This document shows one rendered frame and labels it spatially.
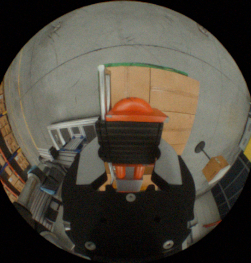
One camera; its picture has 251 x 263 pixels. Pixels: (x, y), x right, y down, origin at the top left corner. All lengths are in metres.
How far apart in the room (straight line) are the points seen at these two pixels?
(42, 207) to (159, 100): 1.49
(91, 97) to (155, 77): 1.01
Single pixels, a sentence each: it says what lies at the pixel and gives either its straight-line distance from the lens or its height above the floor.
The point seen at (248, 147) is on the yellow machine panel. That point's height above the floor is 0.90.
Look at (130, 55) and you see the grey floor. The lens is 1.44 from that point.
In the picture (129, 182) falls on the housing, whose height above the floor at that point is 1.22.
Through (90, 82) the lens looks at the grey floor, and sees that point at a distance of 1.44.
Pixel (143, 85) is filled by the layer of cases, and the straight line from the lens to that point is 0.78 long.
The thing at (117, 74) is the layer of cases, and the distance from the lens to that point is 0.79.
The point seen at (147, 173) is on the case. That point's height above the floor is 1.06.
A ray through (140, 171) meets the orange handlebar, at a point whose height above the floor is 1.21.
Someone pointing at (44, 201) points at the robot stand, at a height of 1.36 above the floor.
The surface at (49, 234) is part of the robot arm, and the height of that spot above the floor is 1.49.
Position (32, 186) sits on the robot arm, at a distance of 0.65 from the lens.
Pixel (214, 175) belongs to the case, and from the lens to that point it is 2.03.
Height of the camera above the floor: 1.31
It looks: 62 degrees down
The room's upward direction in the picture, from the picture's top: 174 degrees counter-clockwise
